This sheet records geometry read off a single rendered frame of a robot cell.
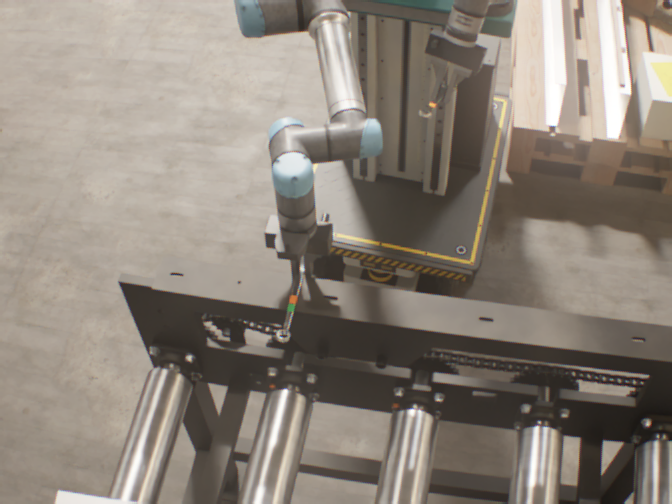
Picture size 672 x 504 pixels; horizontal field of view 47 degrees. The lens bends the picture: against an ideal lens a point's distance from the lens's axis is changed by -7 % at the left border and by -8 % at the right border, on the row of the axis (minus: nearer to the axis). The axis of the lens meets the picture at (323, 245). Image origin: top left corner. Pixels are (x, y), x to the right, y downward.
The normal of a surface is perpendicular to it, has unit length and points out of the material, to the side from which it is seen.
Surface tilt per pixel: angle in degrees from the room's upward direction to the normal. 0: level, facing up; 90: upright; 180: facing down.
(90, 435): 0
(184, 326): 90
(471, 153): 90
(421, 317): 0
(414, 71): 90
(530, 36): 0
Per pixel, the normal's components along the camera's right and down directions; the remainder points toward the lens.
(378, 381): -0.20, 0.78
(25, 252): -0.04, -0.61
